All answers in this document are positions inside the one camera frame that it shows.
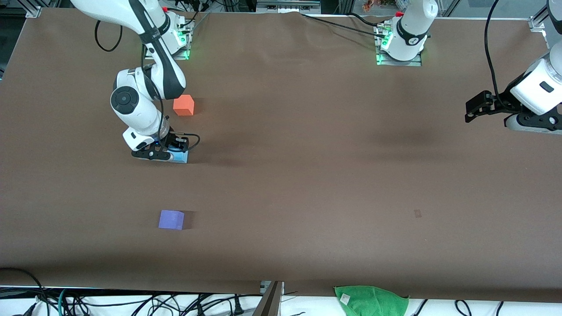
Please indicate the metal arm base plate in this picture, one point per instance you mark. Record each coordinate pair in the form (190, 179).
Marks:
(181, 56)
(412, 63)

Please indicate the aluminium profile post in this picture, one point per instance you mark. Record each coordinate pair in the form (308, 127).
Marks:
(270, 303)

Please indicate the green microfibre cloth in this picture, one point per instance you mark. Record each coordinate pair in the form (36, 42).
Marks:
(373, 302)

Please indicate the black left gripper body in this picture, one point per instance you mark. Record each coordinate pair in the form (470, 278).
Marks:
(499, 104)

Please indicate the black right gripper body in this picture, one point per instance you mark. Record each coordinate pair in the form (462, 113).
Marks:
(177, 142)

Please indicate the silver power strip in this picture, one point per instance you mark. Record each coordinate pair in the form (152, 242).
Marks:
(287, 6)

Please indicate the orange foam block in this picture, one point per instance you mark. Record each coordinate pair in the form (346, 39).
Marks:
(184, 106)

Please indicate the small orange figure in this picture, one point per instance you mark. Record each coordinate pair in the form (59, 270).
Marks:
(371, 4)

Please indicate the blue foam block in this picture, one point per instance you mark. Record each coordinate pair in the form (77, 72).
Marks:
(181, 157)

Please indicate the brown table cover sheet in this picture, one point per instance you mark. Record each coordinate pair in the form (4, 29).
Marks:
(281, 184)

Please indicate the purple foam block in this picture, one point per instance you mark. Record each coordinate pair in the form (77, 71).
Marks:
(171, 220)

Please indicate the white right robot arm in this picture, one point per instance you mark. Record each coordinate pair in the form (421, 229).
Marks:
(136, 109)

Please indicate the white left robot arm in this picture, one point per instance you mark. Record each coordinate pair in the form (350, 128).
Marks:
(540, 87)

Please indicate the aluminium frame corner bracket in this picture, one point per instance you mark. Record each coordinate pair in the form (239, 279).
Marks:
(536, 24)
(34, 12)

